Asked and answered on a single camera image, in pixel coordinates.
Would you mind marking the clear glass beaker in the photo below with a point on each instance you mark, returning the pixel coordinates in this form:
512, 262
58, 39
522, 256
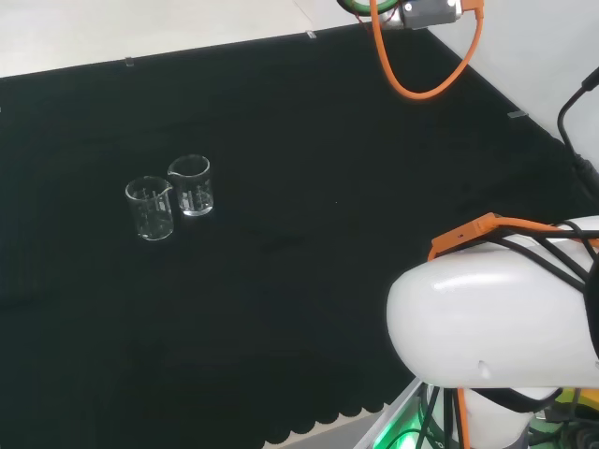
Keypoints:
191, 187
150, 210

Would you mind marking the black bench cloth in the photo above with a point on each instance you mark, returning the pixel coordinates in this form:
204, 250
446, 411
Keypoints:
281, 262

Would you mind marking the grey metal base plate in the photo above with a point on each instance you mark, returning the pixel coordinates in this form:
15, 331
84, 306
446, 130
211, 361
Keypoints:
388, 416

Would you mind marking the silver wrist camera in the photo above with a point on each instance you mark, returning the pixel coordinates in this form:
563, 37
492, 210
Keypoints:
430, 14

